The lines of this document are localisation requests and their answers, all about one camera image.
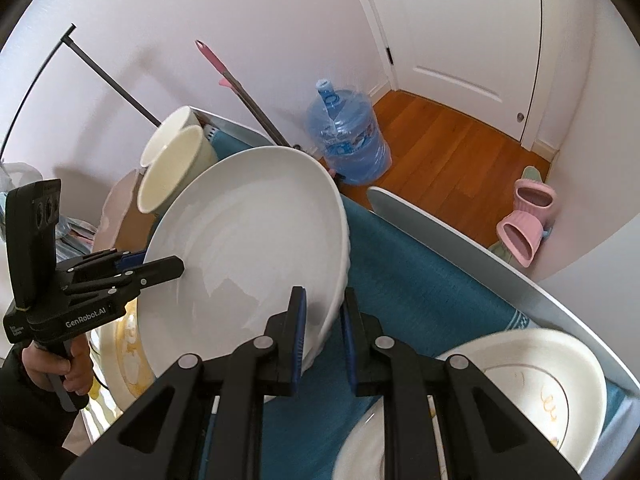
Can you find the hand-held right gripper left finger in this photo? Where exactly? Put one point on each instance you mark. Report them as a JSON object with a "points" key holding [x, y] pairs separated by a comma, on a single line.
{"points": [[300, 330]]}

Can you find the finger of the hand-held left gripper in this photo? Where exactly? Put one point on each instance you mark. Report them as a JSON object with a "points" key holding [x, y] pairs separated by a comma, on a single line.
{"points": [[131, 259], [165, 267]]}

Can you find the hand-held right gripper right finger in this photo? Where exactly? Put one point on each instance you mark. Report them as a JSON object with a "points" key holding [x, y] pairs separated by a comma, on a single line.
{"points": [[348, 345]]}

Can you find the tan brown bowl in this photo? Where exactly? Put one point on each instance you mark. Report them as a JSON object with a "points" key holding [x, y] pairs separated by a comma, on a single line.
{"points": [[135, 230]]}

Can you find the large white plate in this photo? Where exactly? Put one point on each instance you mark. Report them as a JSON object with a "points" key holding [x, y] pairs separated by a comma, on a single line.
{"points": [[240, 240]]}

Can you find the cream bowl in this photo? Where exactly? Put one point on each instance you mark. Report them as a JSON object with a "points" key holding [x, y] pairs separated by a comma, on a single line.
{"points": [[170, 175]]}

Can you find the person's left forearm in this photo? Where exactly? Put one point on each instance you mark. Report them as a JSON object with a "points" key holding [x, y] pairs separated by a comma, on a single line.
{"points": [[25, 425]]}

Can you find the person's left hand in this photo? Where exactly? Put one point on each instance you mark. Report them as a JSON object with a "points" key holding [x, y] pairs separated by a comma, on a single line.
{"points": [[80, 370]]}

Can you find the cream cartoon print plate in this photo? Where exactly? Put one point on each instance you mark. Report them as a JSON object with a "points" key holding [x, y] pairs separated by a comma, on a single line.
{"points": [[525, 375], [365, 440], [131, 355]]}

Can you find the teal tablecloth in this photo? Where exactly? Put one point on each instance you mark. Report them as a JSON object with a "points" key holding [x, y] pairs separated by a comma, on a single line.
{"points": [[425, 270]]}

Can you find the cream cup rear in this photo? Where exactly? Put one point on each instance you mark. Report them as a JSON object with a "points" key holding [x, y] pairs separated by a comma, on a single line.
{"points": [[172, 122]]}

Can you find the black metal rack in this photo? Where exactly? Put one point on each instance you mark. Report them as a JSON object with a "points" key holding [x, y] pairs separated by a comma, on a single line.
{"points": [[115, 87]]}

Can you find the green slipper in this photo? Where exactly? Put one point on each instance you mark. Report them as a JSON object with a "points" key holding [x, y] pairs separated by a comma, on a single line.
{"points": [[502, 252], [531, 172]]}

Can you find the blue water jug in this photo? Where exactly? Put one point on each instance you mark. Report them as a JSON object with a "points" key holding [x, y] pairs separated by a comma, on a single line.
{"points": [[345, 135]]}

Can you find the white door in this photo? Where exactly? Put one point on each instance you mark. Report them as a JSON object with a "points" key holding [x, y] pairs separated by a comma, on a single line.
{"points": [[450, 35]]}

